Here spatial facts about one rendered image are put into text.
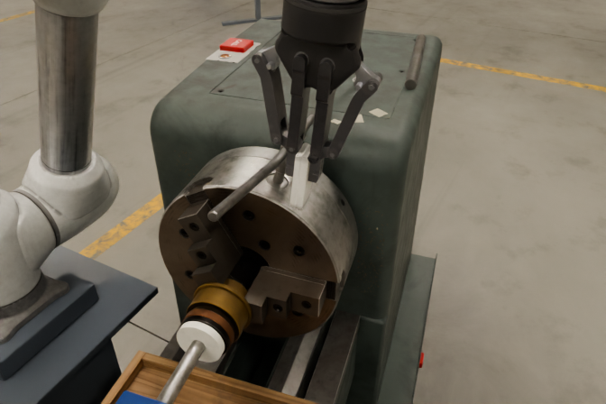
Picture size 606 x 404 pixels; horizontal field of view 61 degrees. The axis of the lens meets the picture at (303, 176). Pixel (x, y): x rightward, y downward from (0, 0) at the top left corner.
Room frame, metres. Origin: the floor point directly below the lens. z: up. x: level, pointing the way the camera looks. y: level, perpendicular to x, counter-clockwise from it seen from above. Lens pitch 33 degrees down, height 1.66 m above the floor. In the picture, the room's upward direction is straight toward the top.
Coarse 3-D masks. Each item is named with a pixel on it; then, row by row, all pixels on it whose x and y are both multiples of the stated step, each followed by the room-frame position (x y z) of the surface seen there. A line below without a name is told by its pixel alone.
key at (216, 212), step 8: (312, 120) 0.71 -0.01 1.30; (280, 152) 0.61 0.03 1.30; (272, 160) 0.59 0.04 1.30; (280, 160) 0.59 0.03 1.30; (264, 168) 0.55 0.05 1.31; (272, 168) 0.56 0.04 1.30; (256, 176) 0.52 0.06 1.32; (264, 176) 0.54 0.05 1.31; (248, 184) 0.49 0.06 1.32; (256, 184) 0.51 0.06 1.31; (240, 192) 0.47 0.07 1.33; (248, 192) 0.49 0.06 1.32; (224, 200) 0.44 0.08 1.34; (232, 200) 0.45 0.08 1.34; (216, 208) 0.42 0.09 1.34; (224, 208) 0.43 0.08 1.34; (208, 216) 0.41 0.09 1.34; (216, 216) 0.41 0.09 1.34
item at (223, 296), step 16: (208, 288) 0.53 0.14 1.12; (224, 288) 0.53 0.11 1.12; (240, 288) 0.55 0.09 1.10; (192, 304) 0.51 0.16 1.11; (208, 304) 0.50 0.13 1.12; (224, 304) 0.50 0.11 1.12; (240, 304) 0.52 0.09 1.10; (192, 320) 0.48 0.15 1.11; (208, 320) 0.48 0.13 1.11; (224, 320) 0.48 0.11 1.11; (240, 320) 0.50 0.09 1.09; (224, 336) 0.47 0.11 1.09; (224, 352) 0.47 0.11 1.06
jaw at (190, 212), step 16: (192, 192) 0.64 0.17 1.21; (192, 208) 0.61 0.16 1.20; (208, 208) 0.61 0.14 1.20; (192, 224) 0.59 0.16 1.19; (208, 224) 0.59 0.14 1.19; (224, 224) 0.62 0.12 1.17; (192, 240) 0.59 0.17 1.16; (208, 240) 0.58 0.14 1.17; (224, 240) 0.60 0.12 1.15; (192, 256) 0.57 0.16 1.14; (208, 256) 0.56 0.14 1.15; (224, 256) 0.58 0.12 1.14; (240, 256) 0.60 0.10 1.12; (208, 272) 0.54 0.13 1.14; (224, 272) 0.56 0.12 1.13
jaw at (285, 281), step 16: (272, 272) 0.58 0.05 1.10; (288, 272) 0.59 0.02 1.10; (256, 288) 0.55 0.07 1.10; (272, 288) 0.55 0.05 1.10; (288, 288) 0.55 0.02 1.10; (304, 288) 0.55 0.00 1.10; (320, 288) 0.55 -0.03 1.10; (336, 288) 0.57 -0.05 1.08; (256, 304) 0.52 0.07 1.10; (272, 304) 0.53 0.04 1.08; (288, 304) 0.53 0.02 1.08; (304, 304) 0.54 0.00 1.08; (320, 304) 0.54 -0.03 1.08; (256, 320) 0.52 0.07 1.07
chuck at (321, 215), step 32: (224, 160) 0.71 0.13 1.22; (256, 160) 0.69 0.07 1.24; (224, 192) 0.62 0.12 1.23; (256, 192) 0.61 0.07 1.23; (288, 192) 0.62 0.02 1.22; (320, 192) 0.65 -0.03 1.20; (160, 224) 0.66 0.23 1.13; (256, 224) 0.60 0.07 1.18; (288, 224) 0.59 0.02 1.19; (320, 224) 0.60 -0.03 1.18; (256, 256) 0.69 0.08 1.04; (288, 256) 0.59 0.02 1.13; (320, 256) 0.57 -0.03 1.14; (352, 256) 0.64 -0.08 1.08; (192, 288) 0.64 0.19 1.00; (288, 320) 0.59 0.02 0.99; (320, 320) 0.57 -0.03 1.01
